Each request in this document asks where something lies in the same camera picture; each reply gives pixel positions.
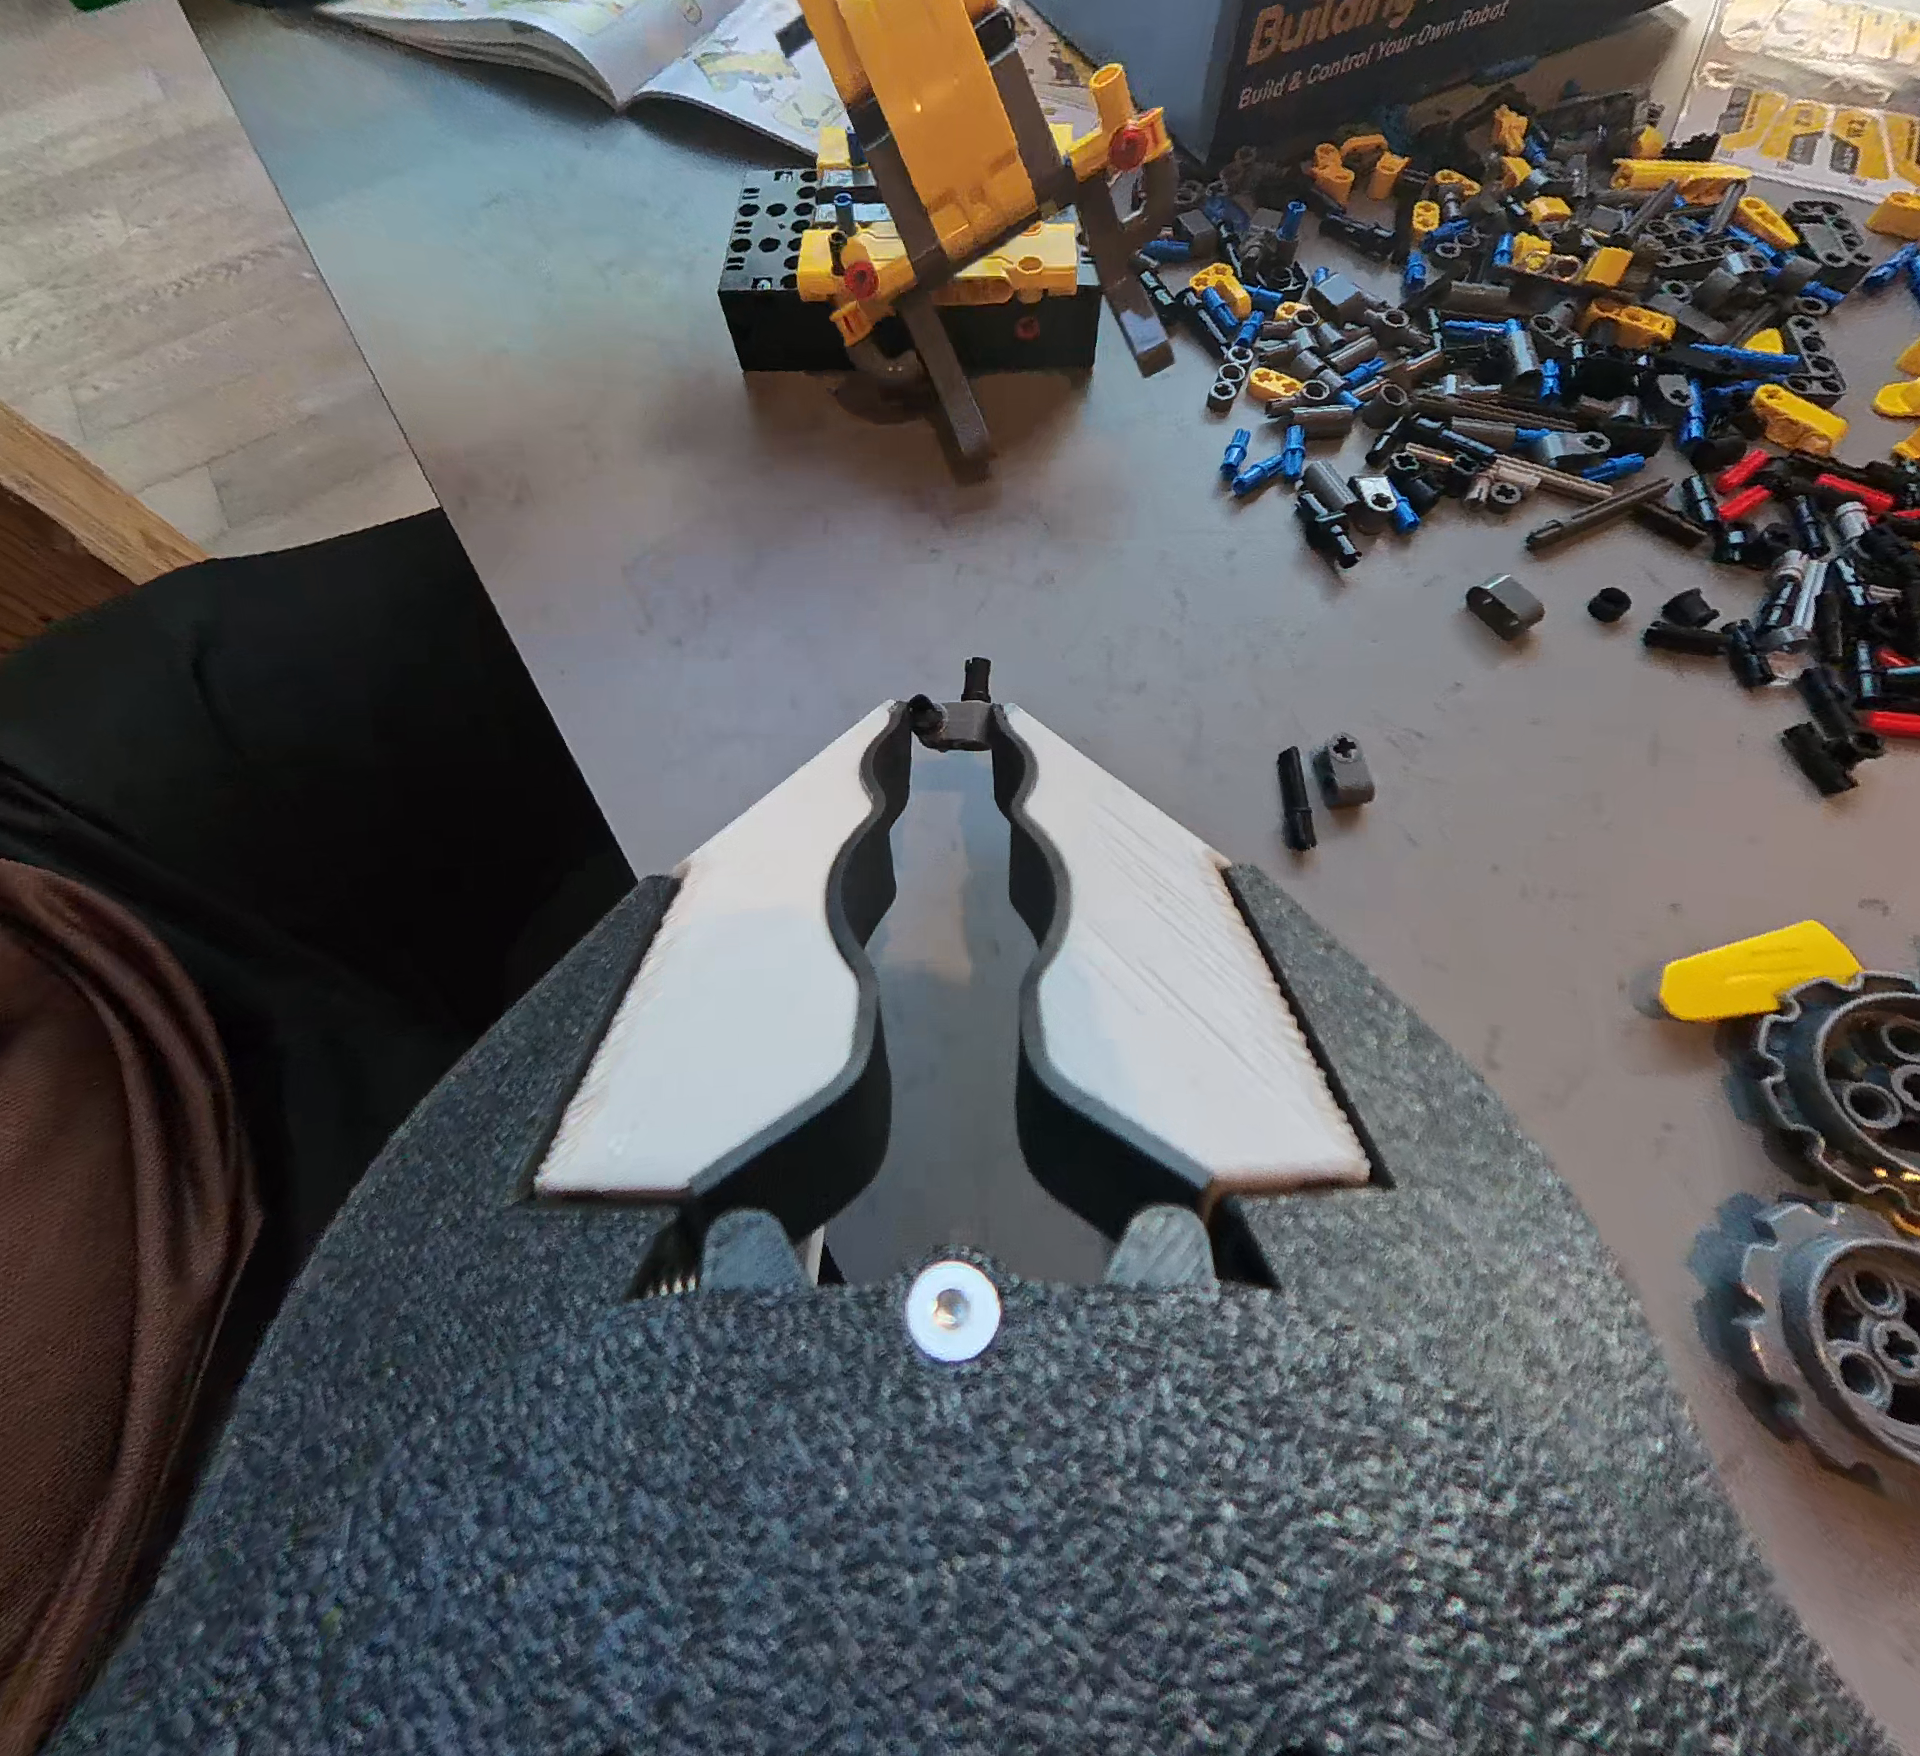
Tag person's black trousers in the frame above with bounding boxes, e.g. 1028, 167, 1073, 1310
0, 510, 638, 1338

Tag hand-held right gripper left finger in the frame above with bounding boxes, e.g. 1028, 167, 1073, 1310
532, 699, 919, 1248

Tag yellow wedge panel piece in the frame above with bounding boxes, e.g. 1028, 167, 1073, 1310
1657, 919, 1865, 1027

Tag yellow toy chassis with wheels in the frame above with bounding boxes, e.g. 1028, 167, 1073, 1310
1685, 967, 1920, 1488

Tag yellow curved toy arm assembly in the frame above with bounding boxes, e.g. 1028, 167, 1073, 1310
780, 0, 1180, 467

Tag dark grey pin connector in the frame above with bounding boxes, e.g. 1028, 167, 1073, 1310
904, 656, 1015, 752

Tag brown wooden furniture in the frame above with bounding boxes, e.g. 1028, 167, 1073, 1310
0, 404, 207, 656

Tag pile of small building parts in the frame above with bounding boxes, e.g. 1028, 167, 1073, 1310
1140, 90, 1920, 799

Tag grey desk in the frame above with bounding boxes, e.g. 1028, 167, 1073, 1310
180, 0, 1920, 1698

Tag open instruction booklet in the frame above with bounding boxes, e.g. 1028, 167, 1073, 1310
323, 0, 856, 159

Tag person's brown top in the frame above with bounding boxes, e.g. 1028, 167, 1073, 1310
0, 857, 264, 1756

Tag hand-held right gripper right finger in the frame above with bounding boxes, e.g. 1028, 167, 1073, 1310
989, 704, 1379, 1217

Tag black battery box base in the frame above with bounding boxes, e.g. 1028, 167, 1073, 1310
719, 127, 1102, 378

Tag yellow black sticker sheet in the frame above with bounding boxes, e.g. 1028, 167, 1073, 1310
1672, 0, 1920, 197

